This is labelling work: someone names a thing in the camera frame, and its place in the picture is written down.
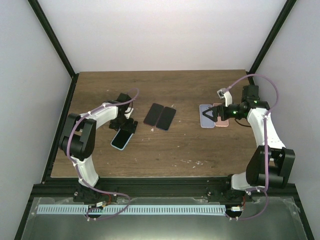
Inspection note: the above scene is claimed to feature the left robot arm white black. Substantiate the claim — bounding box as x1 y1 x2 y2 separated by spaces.
59 88 139 202

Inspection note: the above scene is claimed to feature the blue phone black screen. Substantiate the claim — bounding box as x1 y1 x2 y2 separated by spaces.
156 106 177 131

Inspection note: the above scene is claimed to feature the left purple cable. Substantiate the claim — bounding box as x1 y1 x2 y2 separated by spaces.
66 87 140 223

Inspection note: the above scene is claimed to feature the clear acrylic sheet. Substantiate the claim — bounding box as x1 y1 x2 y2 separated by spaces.
21 197 308 240

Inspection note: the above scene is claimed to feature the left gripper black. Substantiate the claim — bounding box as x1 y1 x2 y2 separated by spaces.
108 116 138 134

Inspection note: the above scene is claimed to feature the light blue slotted cable duct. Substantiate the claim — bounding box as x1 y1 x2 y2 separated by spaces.
36 204 226 216

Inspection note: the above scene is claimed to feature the pink phone case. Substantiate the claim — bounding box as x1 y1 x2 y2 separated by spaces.
215 109 229 128

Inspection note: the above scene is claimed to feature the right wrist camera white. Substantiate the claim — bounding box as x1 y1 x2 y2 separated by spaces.
217 88 233 107

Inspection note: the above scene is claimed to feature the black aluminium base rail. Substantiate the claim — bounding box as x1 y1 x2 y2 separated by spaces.
32 176 296 203

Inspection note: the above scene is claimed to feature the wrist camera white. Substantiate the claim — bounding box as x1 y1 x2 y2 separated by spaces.
124 107 134 119
217 88 233 107

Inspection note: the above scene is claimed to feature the purple cable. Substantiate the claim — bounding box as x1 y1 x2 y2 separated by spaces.
66 87 140 223
223 73 280 221

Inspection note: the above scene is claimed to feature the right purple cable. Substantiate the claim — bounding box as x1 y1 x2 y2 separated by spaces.
223 73 280 221

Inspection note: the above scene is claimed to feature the right black frame post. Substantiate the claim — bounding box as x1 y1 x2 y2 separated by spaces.
247 0 297 74

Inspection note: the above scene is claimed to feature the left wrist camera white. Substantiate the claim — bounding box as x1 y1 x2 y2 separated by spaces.
124 107 134 119

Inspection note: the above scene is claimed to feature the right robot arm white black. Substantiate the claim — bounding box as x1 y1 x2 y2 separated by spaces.
202 85 296 202

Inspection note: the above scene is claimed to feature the left black frame post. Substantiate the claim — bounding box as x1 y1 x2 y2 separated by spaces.
26 0 76 78

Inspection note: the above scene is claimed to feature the black frame post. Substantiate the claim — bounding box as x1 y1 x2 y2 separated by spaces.
26 0 76 78
247 0 297 74

